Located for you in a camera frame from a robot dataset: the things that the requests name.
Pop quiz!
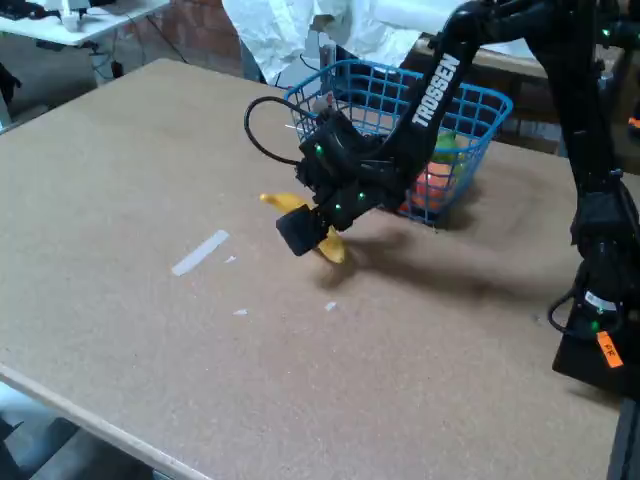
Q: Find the yellow toy banana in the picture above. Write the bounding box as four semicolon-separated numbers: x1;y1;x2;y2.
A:
259;192;346;265

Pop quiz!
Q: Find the red-orange toy pomegranate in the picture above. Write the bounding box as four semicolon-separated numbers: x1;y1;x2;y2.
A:
412;167;456;211

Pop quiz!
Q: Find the long white tape strip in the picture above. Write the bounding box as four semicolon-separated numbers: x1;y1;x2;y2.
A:
171;229;230;277

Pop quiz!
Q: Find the round green toy fruit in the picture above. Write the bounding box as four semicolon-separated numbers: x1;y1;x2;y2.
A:
432;133;461;164

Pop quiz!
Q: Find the white crumpled sheet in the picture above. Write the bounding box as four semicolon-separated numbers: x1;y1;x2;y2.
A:
221;0;546;87

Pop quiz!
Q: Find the white desk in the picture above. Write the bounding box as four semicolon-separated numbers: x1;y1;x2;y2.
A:
0;0;171;49

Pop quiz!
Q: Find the orange label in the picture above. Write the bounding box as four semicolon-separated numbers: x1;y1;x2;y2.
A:
597;330;624;369

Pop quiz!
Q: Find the white object on desk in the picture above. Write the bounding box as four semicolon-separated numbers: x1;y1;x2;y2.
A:
58;0;92;32

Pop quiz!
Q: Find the small black camera box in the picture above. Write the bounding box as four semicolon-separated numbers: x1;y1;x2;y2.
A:
298;110;361;171

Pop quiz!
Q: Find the looped black camera cable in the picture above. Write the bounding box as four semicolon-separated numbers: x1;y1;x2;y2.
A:
243;96;306;166

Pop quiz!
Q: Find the blue wire basket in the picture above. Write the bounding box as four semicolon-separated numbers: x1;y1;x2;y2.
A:
284;59;514;229

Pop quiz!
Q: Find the black base cable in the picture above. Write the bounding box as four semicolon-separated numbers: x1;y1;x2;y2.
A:
548;292;581;339

